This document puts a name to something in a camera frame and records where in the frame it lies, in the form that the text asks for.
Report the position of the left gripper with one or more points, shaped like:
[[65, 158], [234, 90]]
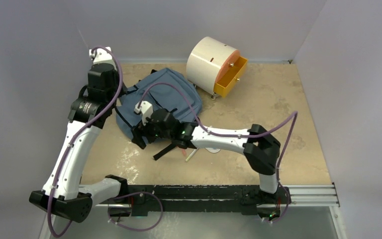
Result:
[[117, 78]]

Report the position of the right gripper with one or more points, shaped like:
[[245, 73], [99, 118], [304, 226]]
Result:
[[139, 131]]

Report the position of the blue backpack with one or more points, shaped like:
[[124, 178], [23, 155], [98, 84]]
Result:
[[164, 89]]

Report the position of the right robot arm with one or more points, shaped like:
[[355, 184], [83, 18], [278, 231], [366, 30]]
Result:
[[261, 149]]

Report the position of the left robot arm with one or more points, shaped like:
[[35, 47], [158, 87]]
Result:
[[62, 189]]

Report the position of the blister pack with blue items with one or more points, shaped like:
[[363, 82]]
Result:
[[213, 150]]

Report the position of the white marker pen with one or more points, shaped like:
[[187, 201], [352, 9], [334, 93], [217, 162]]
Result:
[[191, 155]]

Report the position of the cream round drawer cabinet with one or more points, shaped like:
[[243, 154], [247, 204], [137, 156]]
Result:
[[209, 61]]

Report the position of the yellow open drawer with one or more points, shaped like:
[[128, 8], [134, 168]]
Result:
[[230, 78]]

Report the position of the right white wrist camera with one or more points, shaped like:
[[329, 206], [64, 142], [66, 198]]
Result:
[[143, 108]]

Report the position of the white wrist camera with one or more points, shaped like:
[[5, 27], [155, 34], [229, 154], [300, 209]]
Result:
[[143, 108], [101, 56]]

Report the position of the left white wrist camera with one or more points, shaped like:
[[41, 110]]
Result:
[[101, 56]]

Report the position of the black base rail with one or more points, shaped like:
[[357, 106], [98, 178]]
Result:
[[244, 199]]

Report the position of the aluminium frame rail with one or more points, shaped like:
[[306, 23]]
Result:
[[301, 196]]

